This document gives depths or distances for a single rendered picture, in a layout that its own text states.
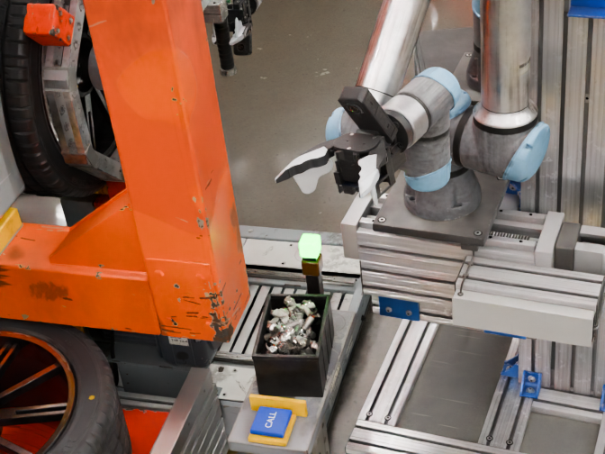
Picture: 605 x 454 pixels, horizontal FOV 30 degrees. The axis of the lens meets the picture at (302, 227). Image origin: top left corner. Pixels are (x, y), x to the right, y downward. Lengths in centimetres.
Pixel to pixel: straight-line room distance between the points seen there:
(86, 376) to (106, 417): 13
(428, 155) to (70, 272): 95
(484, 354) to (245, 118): 174
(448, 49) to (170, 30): 193
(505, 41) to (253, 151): 216
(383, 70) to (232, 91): 256
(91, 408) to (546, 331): 93
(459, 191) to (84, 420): 88
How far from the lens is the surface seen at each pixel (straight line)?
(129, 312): 247
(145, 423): 266
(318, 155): 165
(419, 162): 182
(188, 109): 211
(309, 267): 247
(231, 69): 292
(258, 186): 383
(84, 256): 244
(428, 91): 176
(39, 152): 267
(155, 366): 286
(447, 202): 219
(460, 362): 278
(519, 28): 196
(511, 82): 200
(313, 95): 431
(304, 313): 242
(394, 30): 190
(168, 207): 224
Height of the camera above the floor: 212
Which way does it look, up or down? 36 degrees down
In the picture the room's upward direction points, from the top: 7 degrees counter-clockwise
